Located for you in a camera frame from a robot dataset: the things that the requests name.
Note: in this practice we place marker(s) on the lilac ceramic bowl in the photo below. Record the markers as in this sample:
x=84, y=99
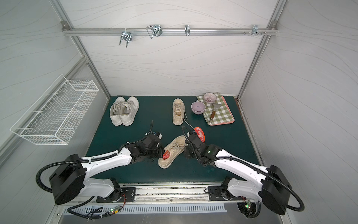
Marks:
x=198, y=107

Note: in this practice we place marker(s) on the pink plastic tray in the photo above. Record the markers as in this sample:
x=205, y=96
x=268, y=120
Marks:
x=223, y=115

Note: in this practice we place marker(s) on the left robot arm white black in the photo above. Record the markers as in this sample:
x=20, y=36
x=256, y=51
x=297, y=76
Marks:
x=76, y=177

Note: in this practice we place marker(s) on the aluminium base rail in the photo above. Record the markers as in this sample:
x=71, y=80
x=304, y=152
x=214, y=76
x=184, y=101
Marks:
x=192, y=192

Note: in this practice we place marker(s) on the wooden handled metal spatula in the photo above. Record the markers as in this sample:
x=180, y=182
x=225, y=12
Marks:
x=215, y=107

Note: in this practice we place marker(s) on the white vent grille strip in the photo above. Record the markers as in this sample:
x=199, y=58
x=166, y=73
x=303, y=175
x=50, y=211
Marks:
x=191, y=208

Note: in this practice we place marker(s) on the green white checkered cloth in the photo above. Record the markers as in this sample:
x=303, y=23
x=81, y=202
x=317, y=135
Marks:
x=209, y=107

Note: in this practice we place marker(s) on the beige sneaker with red insole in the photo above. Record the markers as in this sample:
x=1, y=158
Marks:
x=179, y=113

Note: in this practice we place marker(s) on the metal hook clamp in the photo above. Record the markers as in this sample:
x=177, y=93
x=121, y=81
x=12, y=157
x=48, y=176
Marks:
x=154, y=31
x=126, y=37
x=187, y=30
x=254, y=31

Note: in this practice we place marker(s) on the striped small ceramic bowl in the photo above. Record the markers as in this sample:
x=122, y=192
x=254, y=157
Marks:
x=209, y=98

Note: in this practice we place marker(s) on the white wire basket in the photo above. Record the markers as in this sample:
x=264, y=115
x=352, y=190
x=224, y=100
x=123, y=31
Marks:
x=55, y=116

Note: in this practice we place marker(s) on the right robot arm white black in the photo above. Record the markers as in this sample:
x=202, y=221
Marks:
x=246, y=173

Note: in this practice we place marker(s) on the aluminium top rail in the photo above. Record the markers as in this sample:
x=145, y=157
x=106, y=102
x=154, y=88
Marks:
x=166, y=32

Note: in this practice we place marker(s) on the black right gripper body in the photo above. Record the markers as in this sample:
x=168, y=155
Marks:
x=189, y=151

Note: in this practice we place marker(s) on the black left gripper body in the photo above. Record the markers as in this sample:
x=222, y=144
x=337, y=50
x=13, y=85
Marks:
x=158, y=152

